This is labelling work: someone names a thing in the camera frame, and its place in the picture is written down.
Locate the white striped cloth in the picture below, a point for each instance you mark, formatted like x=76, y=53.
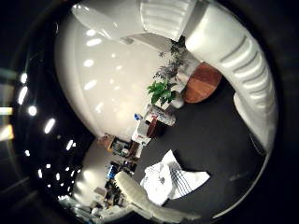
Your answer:
x=159, y=183

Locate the round wooden table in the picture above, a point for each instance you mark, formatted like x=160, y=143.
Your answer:
x=202, y=84

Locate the tall thin dark plant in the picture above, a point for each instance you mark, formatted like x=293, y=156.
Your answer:
x=174, y=59

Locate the green leafy potted plant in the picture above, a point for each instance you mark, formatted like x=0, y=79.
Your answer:
x=160, y=90

